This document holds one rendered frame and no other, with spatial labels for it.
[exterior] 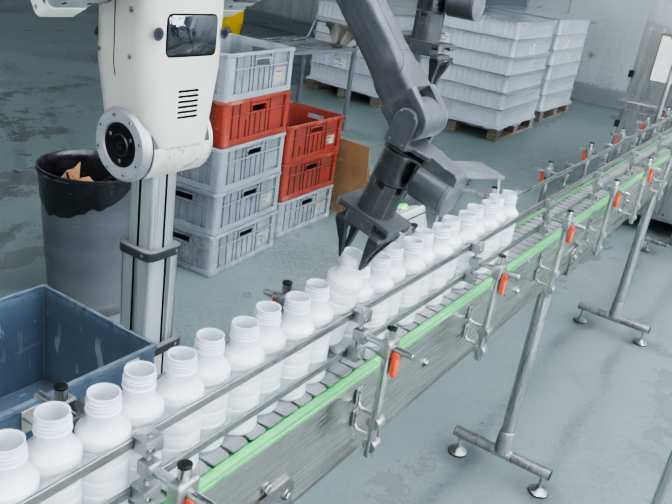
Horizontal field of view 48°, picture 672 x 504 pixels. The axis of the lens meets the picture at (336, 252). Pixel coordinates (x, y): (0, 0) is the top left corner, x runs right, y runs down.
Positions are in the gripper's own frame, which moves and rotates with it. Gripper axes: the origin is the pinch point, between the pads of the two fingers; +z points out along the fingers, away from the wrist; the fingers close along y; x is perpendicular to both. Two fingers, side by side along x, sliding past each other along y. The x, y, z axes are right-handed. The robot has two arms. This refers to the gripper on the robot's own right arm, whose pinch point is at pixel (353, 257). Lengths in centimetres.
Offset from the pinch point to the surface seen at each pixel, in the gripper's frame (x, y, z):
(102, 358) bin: -11, -33, 44
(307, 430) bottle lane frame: -12.0, 10.1, 22.2
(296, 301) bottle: -13.4, 0.4, 3.3
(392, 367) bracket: -0.1, 13.8, 11.8
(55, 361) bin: -11, -45, 55
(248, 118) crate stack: 190, -159, 88
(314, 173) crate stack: 272, -157, 134
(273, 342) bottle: -18.9, 2.3, 7.2
